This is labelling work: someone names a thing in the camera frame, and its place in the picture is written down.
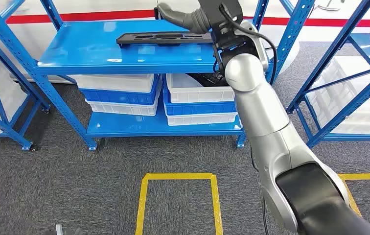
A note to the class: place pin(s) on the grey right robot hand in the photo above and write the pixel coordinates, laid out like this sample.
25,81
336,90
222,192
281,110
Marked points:
172,16

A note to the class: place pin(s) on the long black plastic part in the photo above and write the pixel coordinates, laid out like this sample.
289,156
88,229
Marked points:
139,38

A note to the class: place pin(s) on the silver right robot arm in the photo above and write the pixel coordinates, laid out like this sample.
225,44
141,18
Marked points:
262,107

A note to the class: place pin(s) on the black part in bin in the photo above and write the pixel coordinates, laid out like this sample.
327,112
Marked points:
209,80

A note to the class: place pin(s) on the blue plastic bin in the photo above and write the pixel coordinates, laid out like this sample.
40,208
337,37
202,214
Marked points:
120,97
201,108

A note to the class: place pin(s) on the red barrier belt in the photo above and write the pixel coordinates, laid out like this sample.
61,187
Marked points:
334,22
74,16

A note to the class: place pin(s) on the yellow floor tape square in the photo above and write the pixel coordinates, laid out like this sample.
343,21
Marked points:
178,176

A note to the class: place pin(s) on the small black white box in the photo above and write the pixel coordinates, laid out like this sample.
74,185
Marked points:
59,229

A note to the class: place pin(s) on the black barrier post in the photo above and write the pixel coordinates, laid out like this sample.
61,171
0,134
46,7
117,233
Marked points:
156,12

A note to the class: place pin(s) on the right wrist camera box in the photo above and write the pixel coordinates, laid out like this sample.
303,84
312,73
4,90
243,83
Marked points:
217,13

